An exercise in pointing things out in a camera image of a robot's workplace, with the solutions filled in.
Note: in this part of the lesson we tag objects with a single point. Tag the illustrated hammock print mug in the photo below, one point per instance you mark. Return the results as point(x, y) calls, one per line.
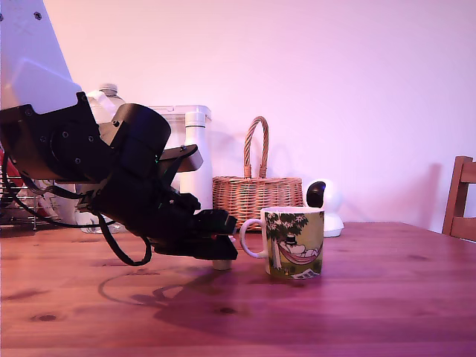
point(295, 241)

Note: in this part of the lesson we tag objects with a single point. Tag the white insulated bottle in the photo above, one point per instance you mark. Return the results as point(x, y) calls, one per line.
point(201, 134)

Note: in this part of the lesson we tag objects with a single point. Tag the clear container with white lid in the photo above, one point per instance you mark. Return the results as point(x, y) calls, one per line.
point(175, 122)

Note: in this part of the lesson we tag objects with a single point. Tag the large clear water bottle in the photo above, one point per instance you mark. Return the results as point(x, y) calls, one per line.
point(108, 98)

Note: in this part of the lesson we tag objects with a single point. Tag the wooden chair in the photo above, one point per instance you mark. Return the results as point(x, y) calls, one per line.
point(459, 223)

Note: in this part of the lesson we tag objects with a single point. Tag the grey camera box on bracket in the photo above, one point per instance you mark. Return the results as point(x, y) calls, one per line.
point(191, 161)

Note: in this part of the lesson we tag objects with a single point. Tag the small white round camera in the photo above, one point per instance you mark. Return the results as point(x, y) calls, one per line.
point(331, 201)

